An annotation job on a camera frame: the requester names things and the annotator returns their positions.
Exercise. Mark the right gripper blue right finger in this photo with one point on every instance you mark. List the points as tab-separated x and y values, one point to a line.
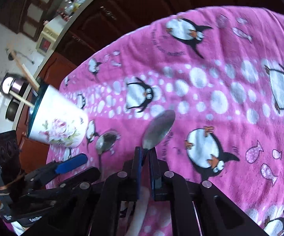
157	168

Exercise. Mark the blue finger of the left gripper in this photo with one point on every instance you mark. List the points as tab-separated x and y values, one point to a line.
71	164
90	175

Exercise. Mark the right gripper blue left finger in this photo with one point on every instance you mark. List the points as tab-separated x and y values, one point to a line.
136	172

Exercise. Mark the metal spoon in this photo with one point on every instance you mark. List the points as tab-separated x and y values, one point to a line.
104	143
158	129

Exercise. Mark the floral utensil holder teal rim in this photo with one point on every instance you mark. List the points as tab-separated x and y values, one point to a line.
55	120

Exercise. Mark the wooden chopstick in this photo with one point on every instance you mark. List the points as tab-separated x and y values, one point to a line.
33	82
21	99

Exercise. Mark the lower wooden kitchen cabinets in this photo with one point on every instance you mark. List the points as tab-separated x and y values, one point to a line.
100	23

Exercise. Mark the black inner cooker pot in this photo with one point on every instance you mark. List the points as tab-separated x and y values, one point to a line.
11	110

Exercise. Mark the pink penguin blanket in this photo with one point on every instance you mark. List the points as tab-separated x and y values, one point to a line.
221	70

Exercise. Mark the rice cooker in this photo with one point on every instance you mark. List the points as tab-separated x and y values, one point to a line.
15	83

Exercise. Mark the cream microwave oven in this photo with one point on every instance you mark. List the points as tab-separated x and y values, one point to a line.
49	35

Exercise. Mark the yellow cap oil bottle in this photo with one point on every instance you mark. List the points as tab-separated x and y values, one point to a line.
71	6

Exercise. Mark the upper wooden wall cabinet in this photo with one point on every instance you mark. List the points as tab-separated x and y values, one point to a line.
28	16

